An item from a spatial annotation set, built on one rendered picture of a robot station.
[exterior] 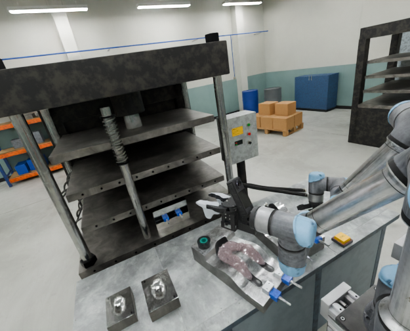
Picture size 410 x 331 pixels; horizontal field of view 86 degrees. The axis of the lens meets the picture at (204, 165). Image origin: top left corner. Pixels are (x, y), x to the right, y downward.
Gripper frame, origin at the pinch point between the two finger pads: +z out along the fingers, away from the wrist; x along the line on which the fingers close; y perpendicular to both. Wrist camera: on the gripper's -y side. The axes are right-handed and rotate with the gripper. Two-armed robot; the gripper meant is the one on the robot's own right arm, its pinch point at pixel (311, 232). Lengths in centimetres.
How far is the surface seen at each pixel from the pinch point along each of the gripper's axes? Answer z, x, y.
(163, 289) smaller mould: 18, -82, -23
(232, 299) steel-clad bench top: 21, -52, -2
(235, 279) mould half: 12.2, -48.3, -3.8
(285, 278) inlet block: 12.1, -27.2, 8.3
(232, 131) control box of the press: -54, 0, -78
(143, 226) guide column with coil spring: 5, -81, -74
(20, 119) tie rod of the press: -76, -132, -61
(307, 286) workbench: 34.9, -2.1, -0.5
